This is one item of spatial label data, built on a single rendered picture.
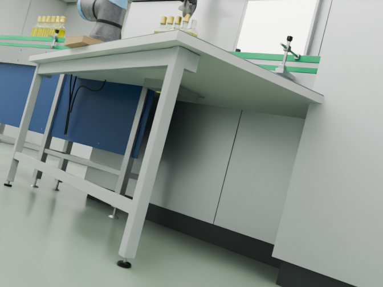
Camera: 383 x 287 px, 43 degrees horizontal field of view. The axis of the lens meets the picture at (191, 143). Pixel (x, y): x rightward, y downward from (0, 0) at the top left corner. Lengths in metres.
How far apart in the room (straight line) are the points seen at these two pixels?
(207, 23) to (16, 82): 1.46
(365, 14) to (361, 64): 0.20
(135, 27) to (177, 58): 1.73
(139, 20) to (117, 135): 0.91
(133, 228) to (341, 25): 1.12
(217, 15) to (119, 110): 0.76
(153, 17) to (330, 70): 1.53
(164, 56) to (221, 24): 1.18
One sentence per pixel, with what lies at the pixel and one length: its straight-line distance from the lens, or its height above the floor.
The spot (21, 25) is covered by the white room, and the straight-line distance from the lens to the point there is 8.94.
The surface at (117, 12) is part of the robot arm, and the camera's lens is 2.23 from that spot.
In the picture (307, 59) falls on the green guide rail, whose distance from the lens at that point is 2.24.
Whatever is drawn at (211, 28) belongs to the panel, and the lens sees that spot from 2.81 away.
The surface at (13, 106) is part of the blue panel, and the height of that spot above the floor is 0.46.
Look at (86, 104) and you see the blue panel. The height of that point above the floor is 0.56.
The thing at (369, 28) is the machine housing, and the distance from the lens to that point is 1.98.
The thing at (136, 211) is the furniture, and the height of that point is 0.18.
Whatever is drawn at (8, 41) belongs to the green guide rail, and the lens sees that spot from 3.85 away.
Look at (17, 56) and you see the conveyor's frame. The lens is 3.64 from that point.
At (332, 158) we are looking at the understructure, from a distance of 1.87.
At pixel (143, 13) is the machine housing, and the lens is 3.27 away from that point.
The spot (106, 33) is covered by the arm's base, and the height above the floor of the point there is 0.83.
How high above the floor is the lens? 0.34
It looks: 3 degrees up
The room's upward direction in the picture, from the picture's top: 14 degrees clockwise
